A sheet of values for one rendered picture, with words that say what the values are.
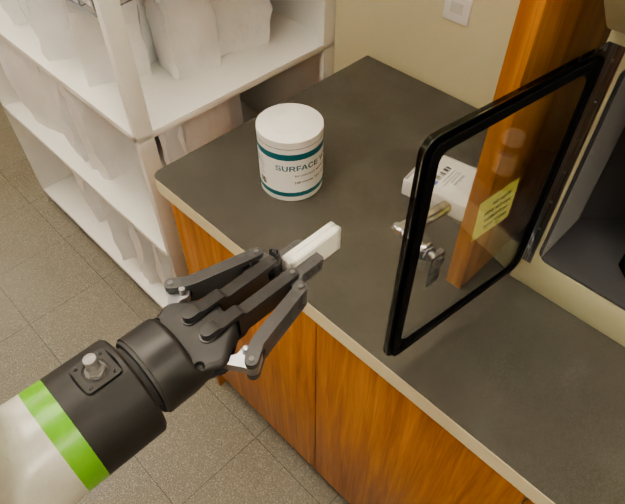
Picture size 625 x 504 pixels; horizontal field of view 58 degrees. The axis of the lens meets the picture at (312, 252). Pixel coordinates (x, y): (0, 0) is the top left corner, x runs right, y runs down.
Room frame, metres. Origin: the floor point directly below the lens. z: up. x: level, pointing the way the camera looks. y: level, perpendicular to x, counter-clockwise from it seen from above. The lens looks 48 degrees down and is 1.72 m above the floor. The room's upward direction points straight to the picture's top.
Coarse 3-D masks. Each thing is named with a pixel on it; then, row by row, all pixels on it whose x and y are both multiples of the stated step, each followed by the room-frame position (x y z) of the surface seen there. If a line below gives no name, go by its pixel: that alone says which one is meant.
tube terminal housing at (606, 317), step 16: (624, 64) 0.62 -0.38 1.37; (608, 96) 0.62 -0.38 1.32; (592, 128) 0.62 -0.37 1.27; (512, 272) 0.64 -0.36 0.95; (528, 272) 0.62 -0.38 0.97; (544, 272) 0.60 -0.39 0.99; (560, 272) 0.59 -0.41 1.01; (544, 288) 0.59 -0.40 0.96; (560, 288) 0.58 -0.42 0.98; (576, 288) 0.56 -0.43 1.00; (560, 304) 0.57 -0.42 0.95; (576, 304) 0.55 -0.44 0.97; (592, 304) 0.54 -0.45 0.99; (608, 304) 0.53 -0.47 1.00; (592, 320) 0.53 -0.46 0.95; (608, 320) 0.52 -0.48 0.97; (624, 320) 0.50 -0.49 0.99; (608, 336) 0.51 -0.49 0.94; (624, 336) 0.49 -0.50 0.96
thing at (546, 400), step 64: (384, 64) 1.36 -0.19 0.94; (384, 128) 1.08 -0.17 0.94; (192, 192) 0.86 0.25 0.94; (256, 192) 0.86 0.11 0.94; (320, 192) 0.86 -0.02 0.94; (384, 192) 0.86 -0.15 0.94; (384, 256) 0.68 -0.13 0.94; (320, 320) 0.56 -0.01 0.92; (384, 320) 0.54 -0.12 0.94; (448, 320) 0.54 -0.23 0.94; (512, 320) 0.54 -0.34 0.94; (576, 320) 0.54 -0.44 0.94; (448, 384) 0.42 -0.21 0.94; (512, 384) 0.42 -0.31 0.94; (576, 384) 0.42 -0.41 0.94; (512, 448) 0.32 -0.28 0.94; (576, 448) 0.32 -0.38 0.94
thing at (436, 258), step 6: (432, 246) 0.46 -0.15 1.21; (426, 252) 0.46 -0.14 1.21; (432, 252) 0.46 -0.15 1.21; (438, 252) 0.45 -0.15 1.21; (444, 252) 0.45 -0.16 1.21; (426, 258) 0.46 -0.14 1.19; (432, 258) 0.44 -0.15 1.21; (438, 258) 0.45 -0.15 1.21; (432, 264) 0.44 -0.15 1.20; (438, 264) 0.44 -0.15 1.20; (432, 270) 0.45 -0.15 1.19; (438, 270) 0.45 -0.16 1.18; (432, 276) 0.45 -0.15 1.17; (426, 282) 0.44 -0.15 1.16; (432, 282) 0.45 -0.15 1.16
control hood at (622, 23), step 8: (608, 0) 0.58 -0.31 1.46; (616, 0) 0.57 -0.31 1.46; (624, 0) 0.56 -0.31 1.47; (608, 8) 0.59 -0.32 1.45; (616, 8) 0.58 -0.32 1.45; (624, 8) 0.57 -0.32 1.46; (608, 16) 0.60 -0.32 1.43; (616, 16) 0.59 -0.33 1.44; (624, 16) 0.58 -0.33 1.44; (608, 24) 0.61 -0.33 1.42; (616, 24) 0.60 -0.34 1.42; (624, 24) 0.59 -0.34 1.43; (624, 32) 0.60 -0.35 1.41
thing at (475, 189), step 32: (512, 96) 0.51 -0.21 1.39; (544, 96) 0.55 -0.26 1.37; (576, 96) 0.60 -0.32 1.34; (448, 128) 0.46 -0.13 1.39; (512, 128) 0.52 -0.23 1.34; (544, 128) 0.57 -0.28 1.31; (416, 160) 0.44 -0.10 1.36; (448, 160) 0.46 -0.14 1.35; (480, 160) 0.50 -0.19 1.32; (512, 160) 0.54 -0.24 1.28; (544, 160) 0.59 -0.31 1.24; (416, 192) 0.43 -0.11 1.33; (448, 192) 0.47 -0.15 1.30; (480, 192) 0.51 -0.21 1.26; (512, 192) 0.55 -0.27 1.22; (448, 224) 0.48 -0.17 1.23; (480, 224) 0.52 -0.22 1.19; (512, 224) 0.57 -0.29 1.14; (448, 256) 0.49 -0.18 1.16; (480, 256) 0.54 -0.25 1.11; (512, 256) 0.60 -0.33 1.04; (416, 288) 0.46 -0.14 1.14; (448, 288) 0.50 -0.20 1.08; (416, 320) 0.47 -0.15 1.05; (384, 352) 0.44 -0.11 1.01
